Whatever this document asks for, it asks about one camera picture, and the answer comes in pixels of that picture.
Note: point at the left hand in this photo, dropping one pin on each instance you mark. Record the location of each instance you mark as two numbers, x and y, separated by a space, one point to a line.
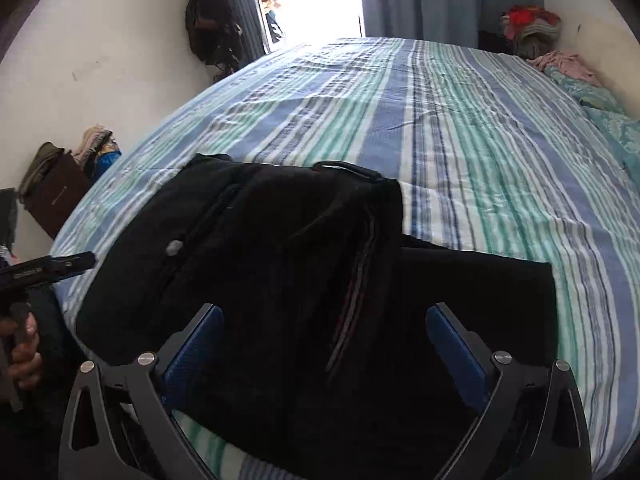
25 367

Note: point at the blue-grey left curtain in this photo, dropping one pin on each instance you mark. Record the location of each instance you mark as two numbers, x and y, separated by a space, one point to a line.
255 36

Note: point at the dark hanging bags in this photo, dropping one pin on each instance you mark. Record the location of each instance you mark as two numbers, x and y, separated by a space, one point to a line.
215 38

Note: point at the red and grey clothes pile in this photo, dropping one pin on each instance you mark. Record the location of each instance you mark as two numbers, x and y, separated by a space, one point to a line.
531 30

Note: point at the pink cloth on bed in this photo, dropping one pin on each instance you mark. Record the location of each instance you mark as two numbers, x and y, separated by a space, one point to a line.
568 64

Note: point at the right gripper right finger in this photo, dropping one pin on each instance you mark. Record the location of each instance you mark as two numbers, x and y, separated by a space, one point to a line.
529 419

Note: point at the teal patterned pillow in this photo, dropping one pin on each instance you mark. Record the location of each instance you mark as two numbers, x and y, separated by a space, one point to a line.
623 137

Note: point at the dark brown wooden cabinet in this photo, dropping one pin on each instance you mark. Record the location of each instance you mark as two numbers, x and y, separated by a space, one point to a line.
57 195

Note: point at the black pants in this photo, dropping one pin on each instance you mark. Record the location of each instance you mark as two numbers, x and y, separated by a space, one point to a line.
325 369

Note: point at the colourful clothes pile on cabinet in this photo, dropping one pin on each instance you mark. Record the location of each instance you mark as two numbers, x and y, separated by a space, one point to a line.
97 151

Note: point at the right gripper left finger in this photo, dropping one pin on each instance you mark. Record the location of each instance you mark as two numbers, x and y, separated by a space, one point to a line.
120 423

